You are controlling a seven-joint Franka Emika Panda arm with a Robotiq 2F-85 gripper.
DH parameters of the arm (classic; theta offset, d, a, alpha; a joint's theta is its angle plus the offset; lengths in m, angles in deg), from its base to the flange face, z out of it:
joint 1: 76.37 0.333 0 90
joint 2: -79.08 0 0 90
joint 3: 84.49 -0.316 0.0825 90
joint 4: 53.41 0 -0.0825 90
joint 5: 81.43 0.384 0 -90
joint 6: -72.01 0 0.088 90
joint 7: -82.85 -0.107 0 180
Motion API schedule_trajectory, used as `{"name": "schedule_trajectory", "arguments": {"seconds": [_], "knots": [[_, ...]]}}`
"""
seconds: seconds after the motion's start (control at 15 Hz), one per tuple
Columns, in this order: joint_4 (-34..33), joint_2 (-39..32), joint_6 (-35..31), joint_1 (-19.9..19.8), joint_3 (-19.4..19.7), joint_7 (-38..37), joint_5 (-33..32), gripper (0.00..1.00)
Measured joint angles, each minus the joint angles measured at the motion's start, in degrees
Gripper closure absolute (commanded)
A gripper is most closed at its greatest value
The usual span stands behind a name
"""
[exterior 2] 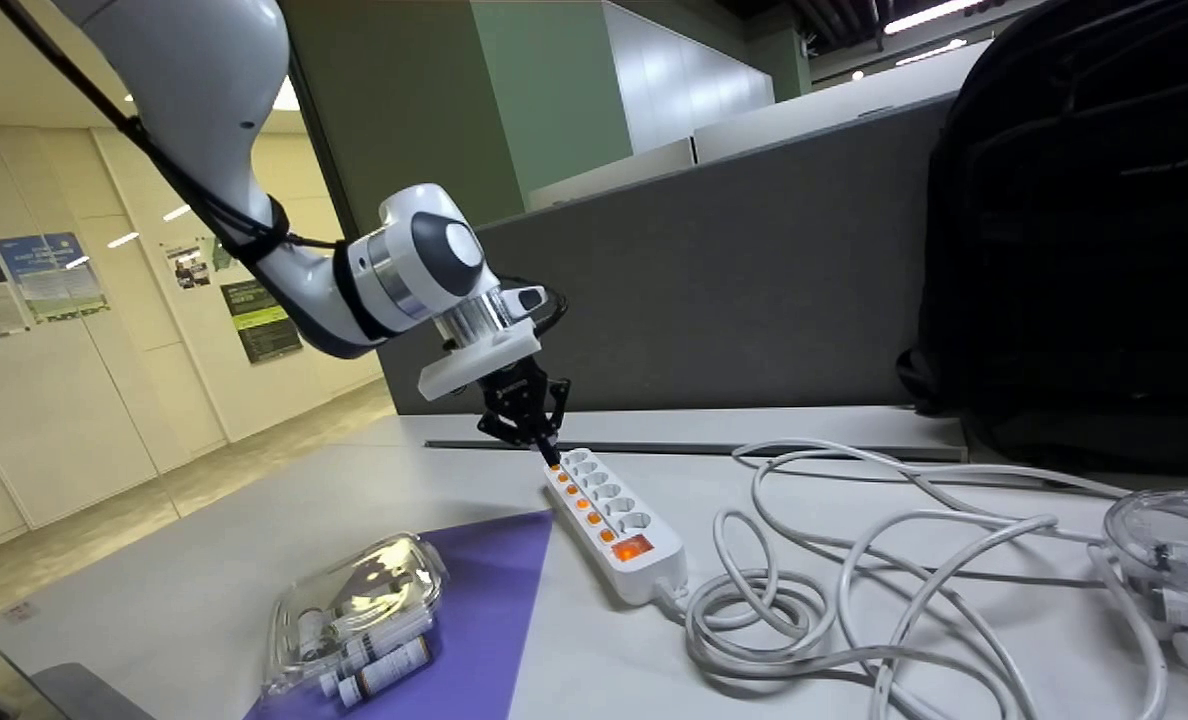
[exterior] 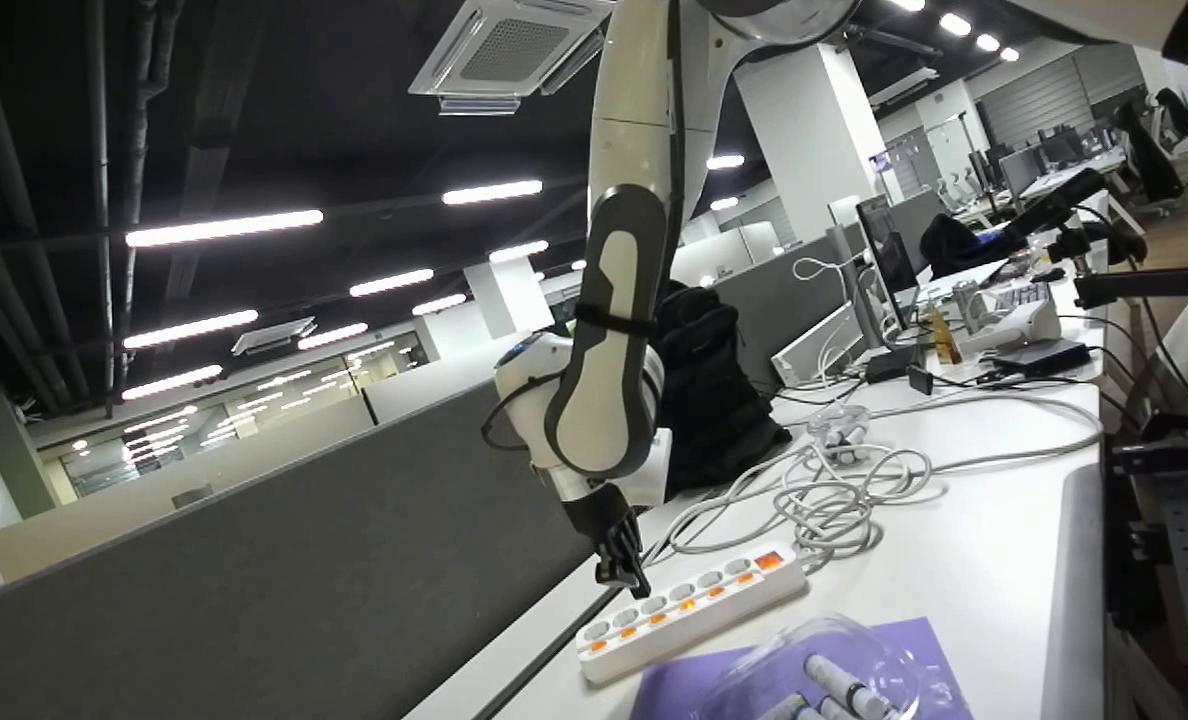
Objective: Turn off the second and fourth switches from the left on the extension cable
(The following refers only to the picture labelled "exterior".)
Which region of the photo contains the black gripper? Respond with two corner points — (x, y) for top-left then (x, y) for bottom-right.
(576, 484), (656, 605)

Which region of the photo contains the white multi-socket power strip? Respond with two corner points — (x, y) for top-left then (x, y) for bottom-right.
(573, 540), (811, 694)

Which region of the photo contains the black backpack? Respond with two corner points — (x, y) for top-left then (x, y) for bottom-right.
(650, 280), (798, 494)

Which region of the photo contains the clear plastic marker package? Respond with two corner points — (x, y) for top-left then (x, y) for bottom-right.
(688, 612), (926, 720)

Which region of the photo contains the white tray box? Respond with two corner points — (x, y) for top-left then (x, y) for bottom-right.
(770, 295), (881, 393)

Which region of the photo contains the grey desk partition panel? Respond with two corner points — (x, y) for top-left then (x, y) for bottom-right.
(713, 236), (881, 402)
(0, 335), (628, 720)

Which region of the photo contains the long ceiling light tube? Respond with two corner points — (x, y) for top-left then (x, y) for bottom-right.
(122, 303), (266, 356)
(294, 315), (374, 353)
(440, 175), (548, 214)
(125, 206), (330, 254)
(345, 266), (440, 301)
(485, 236), (554, 269)
(117, 361), (230, 405)

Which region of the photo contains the black computer monitor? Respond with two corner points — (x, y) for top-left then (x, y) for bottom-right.
(851, 187), (951, 335)

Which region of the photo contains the white square pillar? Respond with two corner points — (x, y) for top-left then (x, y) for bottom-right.
(733, 46), (891, 254)

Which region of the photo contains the ceiling air conditioner unit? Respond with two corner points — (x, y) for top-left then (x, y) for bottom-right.
(404, 0), (620, 120)

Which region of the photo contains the black perforated breadboard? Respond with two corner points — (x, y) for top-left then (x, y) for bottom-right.
(1103, 435), (1188, 720)

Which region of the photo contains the green pillar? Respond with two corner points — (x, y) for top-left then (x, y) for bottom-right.
(0, 389), (55, 525)

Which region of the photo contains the black office chair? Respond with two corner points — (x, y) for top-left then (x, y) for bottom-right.
(1116, 90), (1188, 207)

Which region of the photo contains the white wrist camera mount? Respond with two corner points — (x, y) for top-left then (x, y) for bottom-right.
(618, 424), (682, 518)

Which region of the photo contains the white tangled power cable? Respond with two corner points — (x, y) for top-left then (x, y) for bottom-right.
(644, 383), (1103, 572)

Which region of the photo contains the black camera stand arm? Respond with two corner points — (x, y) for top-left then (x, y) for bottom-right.
(1005, 163), (1188, 312)

